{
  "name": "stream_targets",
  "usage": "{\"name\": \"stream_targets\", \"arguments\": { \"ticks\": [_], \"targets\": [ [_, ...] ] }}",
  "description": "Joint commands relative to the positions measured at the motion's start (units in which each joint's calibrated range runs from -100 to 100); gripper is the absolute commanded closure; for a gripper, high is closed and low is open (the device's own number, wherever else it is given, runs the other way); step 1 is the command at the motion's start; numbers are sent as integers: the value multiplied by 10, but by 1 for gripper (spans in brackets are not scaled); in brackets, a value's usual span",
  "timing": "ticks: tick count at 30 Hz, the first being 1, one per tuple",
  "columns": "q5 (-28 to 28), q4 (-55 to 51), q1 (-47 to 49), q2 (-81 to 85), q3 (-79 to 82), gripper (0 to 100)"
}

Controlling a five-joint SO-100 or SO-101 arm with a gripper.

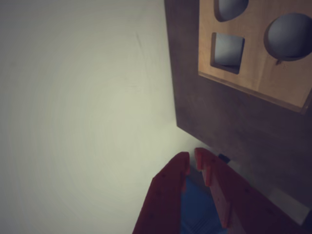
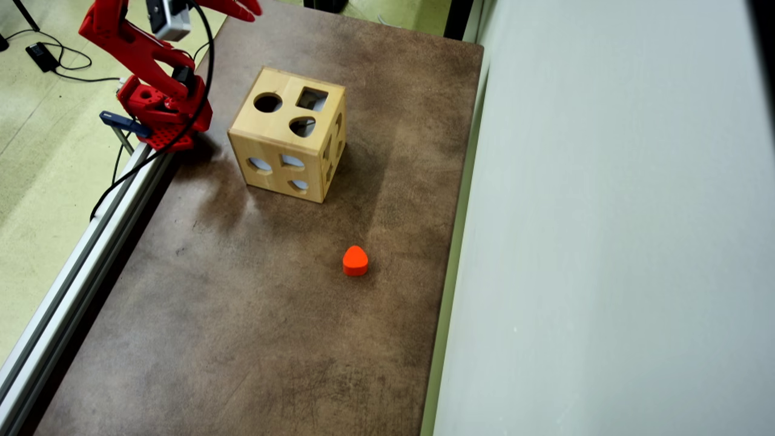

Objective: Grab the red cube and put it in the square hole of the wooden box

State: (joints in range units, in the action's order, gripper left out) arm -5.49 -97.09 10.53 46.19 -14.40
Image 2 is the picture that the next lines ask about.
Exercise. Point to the black box object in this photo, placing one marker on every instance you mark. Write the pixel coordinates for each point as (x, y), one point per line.
(326, 5)

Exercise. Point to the red robot arm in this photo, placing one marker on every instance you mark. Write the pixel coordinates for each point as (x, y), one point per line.
(145, 60)

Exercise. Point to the orange rounded wooden block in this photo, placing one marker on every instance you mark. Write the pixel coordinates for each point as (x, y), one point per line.
(355, 261)

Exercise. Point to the aluminium profile rail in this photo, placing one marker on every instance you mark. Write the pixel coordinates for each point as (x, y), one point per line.
(36, 351)

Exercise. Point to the black power adapter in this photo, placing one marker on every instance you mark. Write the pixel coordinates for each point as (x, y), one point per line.
(42, 56)

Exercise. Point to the dark vertical post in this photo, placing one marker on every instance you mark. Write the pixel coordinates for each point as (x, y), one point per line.
(458, 18)

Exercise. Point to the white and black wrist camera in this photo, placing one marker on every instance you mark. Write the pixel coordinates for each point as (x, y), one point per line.
(168, 21)

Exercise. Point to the blue clamp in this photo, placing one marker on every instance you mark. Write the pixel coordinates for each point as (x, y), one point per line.
(124, 123)

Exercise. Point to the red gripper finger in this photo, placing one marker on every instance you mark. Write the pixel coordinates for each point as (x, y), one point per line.
(233, 7)

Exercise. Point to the wooden shape sorter box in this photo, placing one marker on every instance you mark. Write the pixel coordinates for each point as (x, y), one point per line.
(284, 145)

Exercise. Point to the black stand leg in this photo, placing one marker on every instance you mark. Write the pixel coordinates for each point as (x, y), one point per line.
(25, 15)

